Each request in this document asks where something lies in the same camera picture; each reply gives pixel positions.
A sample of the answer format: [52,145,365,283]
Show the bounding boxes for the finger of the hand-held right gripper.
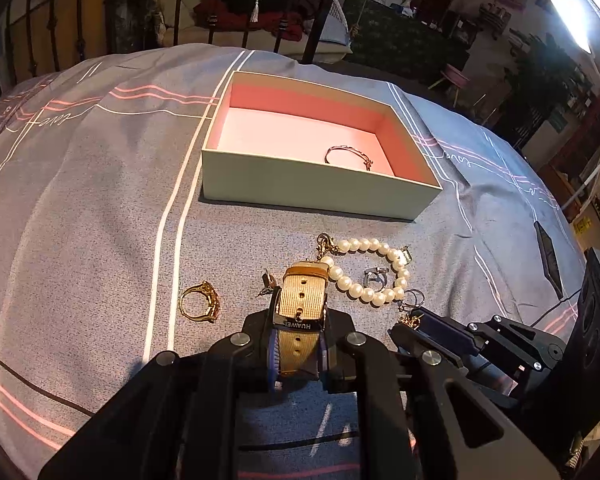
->
[389,309,518,408]
[467,314,567,372]

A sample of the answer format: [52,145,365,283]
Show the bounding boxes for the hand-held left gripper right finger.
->
[320,309,563,480]

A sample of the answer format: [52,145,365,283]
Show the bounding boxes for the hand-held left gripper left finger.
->
[37,309,281,480]

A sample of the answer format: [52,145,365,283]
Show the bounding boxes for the silver hoop earring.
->
[399,287,423,313]

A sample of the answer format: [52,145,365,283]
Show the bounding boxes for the smartwatch with tan strap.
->
[270,259,333,378]

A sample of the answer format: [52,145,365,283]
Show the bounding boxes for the gold ring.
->
[179,281,222,323]

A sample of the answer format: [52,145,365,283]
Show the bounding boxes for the white pearl bracelet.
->
[314,232,412,308]

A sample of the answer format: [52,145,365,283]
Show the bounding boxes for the box with pink inside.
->
[201,71,443,222]

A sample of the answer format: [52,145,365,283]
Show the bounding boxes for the black smartphone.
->
[534,221,565,297]

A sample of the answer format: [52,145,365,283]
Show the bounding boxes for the thin silver bangle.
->
[324,145,373,172]

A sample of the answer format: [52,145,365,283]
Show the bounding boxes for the pink stool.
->
[427,62,471,106]

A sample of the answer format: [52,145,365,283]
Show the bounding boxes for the green patterned counter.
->
[340,0,471,81]

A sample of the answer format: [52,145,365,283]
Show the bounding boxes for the white floor lamp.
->
[547,0,600,211]

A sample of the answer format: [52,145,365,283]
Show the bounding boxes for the red cloth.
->
[194,0,306,42]

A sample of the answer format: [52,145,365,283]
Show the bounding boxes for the white wicker swing chair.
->
[147,0,353,63]

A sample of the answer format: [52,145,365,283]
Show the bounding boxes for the yellow wooden panel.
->
[10,0,111,76]

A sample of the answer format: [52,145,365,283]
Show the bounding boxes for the black iron bed frame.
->
[0,0,353,103]

